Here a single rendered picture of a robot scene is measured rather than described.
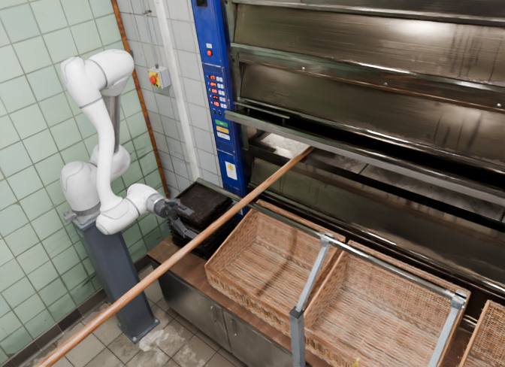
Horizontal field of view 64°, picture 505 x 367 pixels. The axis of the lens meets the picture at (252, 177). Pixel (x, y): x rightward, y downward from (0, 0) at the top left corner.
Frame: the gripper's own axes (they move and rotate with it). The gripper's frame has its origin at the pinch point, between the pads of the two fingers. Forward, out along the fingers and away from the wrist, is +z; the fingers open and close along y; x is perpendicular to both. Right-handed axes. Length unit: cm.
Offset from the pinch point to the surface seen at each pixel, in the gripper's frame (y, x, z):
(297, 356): 50, -3, 48
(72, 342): -1, 59, 10
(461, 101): -46, -64, 74
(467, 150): -30, -62, 80
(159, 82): -26, -53, -79
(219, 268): 56, -21, -16
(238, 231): 43, -39, -17
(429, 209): 1, -63, 71
